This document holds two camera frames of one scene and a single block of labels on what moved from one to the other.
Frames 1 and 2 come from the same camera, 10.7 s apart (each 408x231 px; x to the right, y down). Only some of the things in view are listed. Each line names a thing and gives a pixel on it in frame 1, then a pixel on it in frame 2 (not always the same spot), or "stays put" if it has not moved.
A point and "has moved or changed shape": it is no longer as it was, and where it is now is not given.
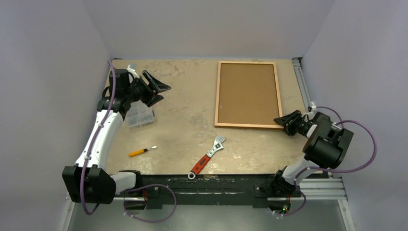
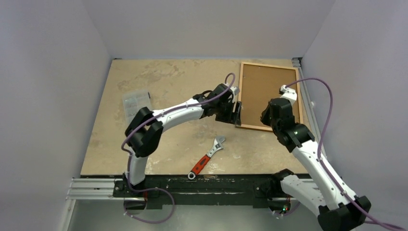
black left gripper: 147,100 to 229,118
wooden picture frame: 248,95 has moved or changed shape
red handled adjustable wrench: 201,163 stays put
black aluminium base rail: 189,189 stays put
